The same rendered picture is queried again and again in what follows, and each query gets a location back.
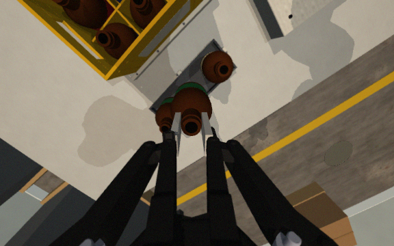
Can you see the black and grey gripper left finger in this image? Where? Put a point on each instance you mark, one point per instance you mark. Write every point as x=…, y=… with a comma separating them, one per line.
x=107, y=218

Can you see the brown bottle with green label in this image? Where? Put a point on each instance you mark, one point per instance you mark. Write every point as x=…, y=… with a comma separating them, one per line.
x=191, y=99
x=163, y=117

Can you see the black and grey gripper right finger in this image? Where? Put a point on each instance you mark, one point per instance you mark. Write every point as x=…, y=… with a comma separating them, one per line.
x=278, y=220

